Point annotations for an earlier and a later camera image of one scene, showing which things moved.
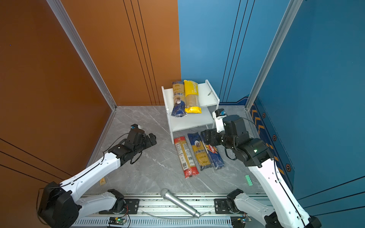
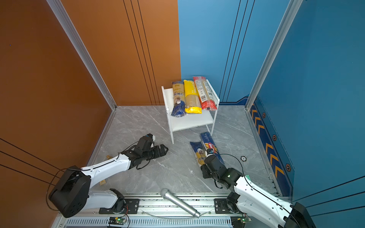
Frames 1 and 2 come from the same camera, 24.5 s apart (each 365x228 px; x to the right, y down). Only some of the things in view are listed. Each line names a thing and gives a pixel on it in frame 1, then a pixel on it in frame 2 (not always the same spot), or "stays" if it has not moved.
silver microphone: (168, 195) stays
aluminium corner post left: (61, 14) stays
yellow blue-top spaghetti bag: (179, 109) stays
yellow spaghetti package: (192, 99) stays
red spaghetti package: (186, 157) -> (208, 98)
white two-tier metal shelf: (208, 101) stays
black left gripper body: (146, 143) -> (157, 153)
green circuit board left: (117, 220) stays
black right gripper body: (216, 139) -> (206, 173)
